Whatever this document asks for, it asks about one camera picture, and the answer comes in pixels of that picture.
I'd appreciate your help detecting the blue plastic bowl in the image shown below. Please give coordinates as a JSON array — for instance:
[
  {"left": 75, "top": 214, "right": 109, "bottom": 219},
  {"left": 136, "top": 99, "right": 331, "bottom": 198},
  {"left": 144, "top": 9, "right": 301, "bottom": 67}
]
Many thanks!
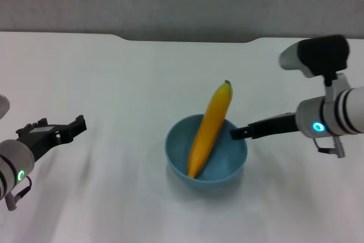
[{"left": 164, "top": 114, "right": 248, "bottom": 192}]

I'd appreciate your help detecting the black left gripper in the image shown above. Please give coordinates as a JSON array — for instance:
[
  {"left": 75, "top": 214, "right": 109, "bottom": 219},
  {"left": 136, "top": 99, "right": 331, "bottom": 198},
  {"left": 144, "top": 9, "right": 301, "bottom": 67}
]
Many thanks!
[{"left": 15, "top": 114, "right": 87, "bottom": 164}]

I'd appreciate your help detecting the arm cable with plug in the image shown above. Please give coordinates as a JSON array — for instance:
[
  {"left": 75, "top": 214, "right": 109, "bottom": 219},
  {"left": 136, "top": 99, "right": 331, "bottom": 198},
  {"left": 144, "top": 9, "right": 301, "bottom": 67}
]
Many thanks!
[
  {"left": 5, "top": 175, "right": 32, "bottom": 212},
  {"left": 312, "top": 136, "right": 346, "bottom": 159}
]

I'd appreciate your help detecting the right arm cable with plug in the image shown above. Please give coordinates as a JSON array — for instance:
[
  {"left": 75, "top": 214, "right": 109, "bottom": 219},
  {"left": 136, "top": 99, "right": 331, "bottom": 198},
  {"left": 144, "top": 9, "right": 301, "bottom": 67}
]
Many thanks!
[{"left": 312, "top": 136, "right": 346, "bottom": 159}]

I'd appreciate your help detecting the silver right camera bracket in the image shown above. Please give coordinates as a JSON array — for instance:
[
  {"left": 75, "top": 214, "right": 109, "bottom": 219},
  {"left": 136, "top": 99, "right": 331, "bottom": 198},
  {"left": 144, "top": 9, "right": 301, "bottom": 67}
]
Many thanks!
[{"left": 324, "top": 72, "right": 352, "bottom": 104}]

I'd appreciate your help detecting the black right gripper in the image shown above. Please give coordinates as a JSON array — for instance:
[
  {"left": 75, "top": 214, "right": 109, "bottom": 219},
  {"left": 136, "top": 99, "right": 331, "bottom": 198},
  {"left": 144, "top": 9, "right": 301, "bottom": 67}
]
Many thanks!
[{"left": 229, "top": 113, "right": 298, "bottom": 141}]

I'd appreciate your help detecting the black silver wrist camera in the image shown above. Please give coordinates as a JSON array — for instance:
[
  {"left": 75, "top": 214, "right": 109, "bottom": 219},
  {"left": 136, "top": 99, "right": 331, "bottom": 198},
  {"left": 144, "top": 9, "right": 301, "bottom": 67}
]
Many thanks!
[
  {"left": 279, "top": 34, "right": 350, "bottom": 86},
  {"left": 0, "top": 94, "right": 11, "bottom": 119}
]

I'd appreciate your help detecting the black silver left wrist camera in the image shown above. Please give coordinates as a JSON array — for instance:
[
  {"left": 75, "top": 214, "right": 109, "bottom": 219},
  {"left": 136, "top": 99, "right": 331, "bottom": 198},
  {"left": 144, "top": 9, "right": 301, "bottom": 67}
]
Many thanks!
[{"left": 0, "top": 94, "right": 11, "bottom": 119}]

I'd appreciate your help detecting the yellow banana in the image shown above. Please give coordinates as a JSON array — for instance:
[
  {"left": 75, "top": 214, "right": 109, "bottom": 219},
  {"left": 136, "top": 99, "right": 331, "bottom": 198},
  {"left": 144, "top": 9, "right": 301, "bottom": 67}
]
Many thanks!
[{"left": 187, "top": 80, "right": 233, "bottom": 180}]

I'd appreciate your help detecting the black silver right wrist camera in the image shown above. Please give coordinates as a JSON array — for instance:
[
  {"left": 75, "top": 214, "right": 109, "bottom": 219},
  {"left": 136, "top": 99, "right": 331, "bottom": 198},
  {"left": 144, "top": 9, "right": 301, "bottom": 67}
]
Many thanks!
[{"left": 279, "top": 34, "right": 350, "bottom": 86}]

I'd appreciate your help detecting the left arm cable with plug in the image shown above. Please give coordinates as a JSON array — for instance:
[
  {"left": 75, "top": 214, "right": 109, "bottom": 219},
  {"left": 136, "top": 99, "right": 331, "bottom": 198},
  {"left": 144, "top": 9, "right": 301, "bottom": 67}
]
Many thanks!
[{"left": 5, "top": 175, "right": 32, "bottom": 212}]

